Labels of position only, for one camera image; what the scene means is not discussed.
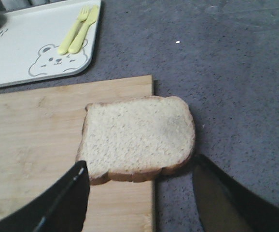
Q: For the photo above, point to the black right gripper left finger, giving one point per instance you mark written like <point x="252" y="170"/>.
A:
<point x="62" y="208"/>

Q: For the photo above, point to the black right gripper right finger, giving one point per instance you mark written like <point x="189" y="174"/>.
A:
<point x="224" y="205"/>

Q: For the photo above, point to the white bread slice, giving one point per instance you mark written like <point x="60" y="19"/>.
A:
<point x="136" y="140"/>

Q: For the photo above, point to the white rectangular tray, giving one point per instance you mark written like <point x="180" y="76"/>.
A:
<point x="30" y="38"/>

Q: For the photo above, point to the wooden cutting board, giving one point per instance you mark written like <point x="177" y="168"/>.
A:
<point x="40" y="131"/>

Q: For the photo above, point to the yellow plastic knife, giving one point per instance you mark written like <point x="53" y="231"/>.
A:
<point x="88" y="17"/>

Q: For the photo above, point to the yellow plastic fork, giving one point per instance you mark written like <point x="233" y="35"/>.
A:
<point x="72" y="31"/>

